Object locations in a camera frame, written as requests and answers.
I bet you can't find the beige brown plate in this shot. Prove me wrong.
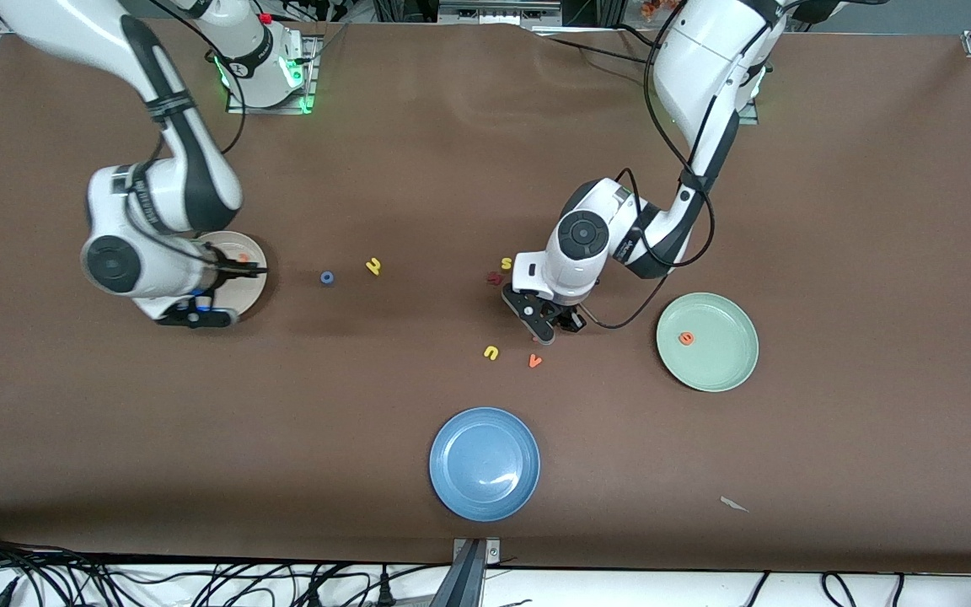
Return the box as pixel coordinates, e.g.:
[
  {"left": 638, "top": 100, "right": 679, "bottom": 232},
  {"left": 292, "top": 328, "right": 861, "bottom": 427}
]
[{"left": 186, "top": 231, "right": 268, "bottom": 325}]

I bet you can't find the green plate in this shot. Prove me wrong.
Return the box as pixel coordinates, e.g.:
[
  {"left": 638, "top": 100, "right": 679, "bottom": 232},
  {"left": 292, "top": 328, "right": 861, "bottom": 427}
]
[{"left": 656, "top": 292, "right": 760, "bottom": 393}]

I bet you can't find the blue plate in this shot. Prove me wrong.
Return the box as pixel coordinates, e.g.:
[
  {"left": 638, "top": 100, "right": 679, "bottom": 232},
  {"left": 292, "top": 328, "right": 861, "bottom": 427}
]
[{"left": 429, "top": 407, "right": 541, "bottom": 523}]

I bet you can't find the aluminium profile beam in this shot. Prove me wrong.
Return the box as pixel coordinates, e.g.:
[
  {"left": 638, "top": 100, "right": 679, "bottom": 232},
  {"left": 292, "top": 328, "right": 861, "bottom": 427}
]
[{"left": 428, "top": 540, "right": 486, "bottom": 607}]

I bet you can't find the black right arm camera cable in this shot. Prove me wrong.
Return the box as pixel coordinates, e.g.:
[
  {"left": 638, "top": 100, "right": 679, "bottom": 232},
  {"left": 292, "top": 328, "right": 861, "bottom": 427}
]
[{"left": 144, "top": 0, "right": 249, "bottom": 161}]

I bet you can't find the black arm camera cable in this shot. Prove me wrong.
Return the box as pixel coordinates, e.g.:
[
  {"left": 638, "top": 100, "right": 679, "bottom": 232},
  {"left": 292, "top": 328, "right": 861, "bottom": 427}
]
[
  {"left": 574, "top": 0, "right": 716, "bottom": 331},
  {"left": 144, "top": 0, "right": 249, "bottom": 161}
]

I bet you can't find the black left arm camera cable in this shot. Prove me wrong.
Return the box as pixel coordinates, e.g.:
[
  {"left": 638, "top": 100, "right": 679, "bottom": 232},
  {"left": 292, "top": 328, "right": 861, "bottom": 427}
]
[{"left": 574, "top": 0, "right": 716, "bottom": 331}]

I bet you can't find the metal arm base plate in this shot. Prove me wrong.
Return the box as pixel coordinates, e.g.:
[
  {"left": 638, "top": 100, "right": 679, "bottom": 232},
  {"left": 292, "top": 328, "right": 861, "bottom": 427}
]
[
  {"left": 226, "top": 34, "right": 319, "bottom": 115},
  {"left": 734, "top": 80, "right": 761, "bottom": 126}
]

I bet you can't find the metal bracket with bolt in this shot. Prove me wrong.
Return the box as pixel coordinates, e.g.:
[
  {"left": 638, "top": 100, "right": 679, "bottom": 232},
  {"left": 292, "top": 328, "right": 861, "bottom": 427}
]
[{"left": 452, "top": 537, "right": 502, "bottom": 567}]

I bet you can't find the metal frame bar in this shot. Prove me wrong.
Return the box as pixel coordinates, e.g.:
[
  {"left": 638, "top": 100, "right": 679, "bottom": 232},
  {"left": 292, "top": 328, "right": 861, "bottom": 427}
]
[{"left": 437, "top": 0, "right": 563, "bottom": 26}]

